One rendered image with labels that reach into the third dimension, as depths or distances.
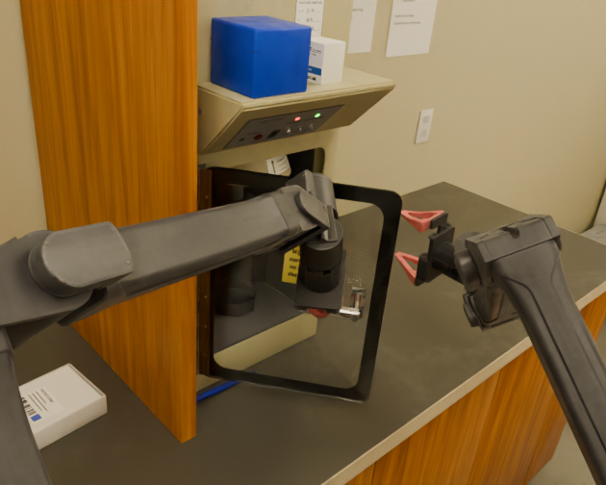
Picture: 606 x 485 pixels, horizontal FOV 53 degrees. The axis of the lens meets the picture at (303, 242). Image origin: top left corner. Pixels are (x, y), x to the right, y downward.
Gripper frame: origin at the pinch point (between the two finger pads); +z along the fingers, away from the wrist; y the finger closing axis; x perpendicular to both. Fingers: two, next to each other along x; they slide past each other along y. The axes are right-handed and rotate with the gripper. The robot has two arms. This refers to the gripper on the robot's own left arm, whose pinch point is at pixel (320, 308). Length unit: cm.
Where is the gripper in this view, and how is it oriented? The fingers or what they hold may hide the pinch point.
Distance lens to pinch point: 94.2
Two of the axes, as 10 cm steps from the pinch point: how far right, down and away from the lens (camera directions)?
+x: 9.9, 1.0, -1.0
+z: 0.2, 5.9, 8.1
